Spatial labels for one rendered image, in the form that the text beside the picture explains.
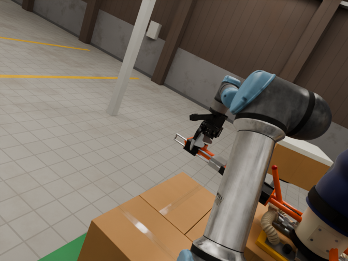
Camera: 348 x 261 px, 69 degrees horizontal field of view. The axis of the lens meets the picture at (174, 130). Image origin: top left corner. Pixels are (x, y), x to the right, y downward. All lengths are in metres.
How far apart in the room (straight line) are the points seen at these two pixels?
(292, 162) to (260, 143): 2.39
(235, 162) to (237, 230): 0.13
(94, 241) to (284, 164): 2.06
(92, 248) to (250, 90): 1.29
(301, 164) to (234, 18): 4.44
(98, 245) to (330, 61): 5.67
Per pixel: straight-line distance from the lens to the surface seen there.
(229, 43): 6.55
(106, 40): 8.44
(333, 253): 1.06
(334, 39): 6.33
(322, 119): 0.63
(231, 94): 0.95
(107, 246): 1.50
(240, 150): 0.55
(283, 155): 2.87
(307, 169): 3.02
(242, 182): 0.53
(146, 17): 3.77
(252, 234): 1.11
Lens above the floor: 1.62
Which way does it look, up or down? 21 degrees down
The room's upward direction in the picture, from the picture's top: 24 degrees clockwise
